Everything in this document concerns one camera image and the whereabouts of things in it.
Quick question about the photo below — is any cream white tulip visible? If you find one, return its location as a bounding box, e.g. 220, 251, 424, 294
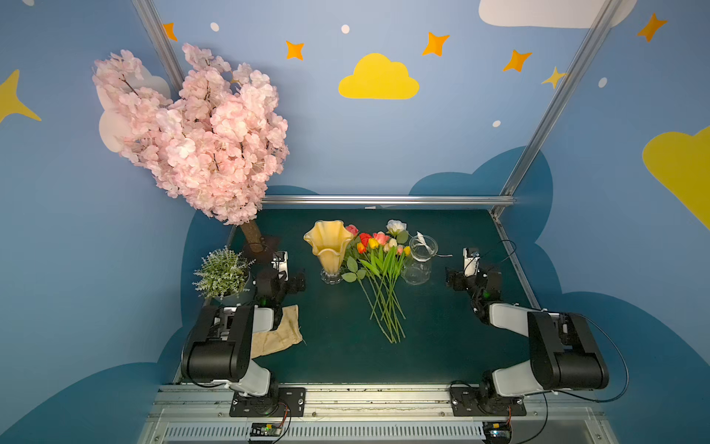
383, 239, 401, 313

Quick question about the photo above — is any orange yellow tulip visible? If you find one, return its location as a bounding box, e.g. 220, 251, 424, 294
356, 239, 406, 344

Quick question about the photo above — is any red rose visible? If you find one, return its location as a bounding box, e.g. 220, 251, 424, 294
359, 232, 372, 246

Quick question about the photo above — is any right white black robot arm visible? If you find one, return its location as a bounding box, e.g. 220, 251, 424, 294
446, 269, 609, 401

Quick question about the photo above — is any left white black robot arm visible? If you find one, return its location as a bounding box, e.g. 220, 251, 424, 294
180, 269, 306, 403

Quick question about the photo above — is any clear glass vase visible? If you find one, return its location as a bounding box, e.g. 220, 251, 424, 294
402, 232, 439, 286

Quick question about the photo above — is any beige cloth glove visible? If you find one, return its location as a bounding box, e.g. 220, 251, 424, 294
251, 305, 303, 359

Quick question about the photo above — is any small green potted plant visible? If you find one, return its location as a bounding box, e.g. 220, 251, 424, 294
193, 247, 255, 306

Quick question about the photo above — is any yellow wavy glass vase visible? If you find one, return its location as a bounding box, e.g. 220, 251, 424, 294
303, 220, 354, 285

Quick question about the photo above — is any white rose on table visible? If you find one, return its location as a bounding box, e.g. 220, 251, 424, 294
386, 219, 409, 244

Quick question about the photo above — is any left circuit board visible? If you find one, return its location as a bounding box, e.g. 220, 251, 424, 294
249, 423, 284, 440

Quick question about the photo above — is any circuit board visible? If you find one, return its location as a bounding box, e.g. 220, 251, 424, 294
249, 423, 284, 440
483, 422, 512, 444

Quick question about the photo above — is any right circuit board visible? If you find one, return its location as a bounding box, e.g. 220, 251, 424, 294
483, 422, 512, 444

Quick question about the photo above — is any pink cherry blossom tree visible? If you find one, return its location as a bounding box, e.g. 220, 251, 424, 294
92, 44, 290, 257

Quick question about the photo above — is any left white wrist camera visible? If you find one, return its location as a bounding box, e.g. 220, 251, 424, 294
272, 251, 288, 280

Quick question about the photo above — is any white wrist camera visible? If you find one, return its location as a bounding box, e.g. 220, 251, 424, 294
272, 251, 288, 280
463, 247, 481, 277

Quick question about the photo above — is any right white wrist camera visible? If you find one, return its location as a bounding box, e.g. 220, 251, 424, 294
463, 247, 481, 277

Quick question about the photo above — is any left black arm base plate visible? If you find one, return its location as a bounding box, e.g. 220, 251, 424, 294
229, 387, 307, 418

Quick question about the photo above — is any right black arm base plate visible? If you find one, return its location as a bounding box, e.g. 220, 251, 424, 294
449, 384, 527, 417

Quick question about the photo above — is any aluminium front rail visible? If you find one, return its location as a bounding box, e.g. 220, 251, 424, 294
138, 384, 618, 443

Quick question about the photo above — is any aluminium right frame post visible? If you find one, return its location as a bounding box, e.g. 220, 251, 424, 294
500, 0, 623, 206

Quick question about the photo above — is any aluminium frame post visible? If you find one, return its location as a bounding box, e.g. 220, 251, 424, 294
132, 0, 184, 91
500, 0, 623, 206

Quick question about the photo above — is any aluminium left frame post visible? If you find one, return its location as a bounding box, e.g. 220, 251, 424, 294
132, 0, 184, 91

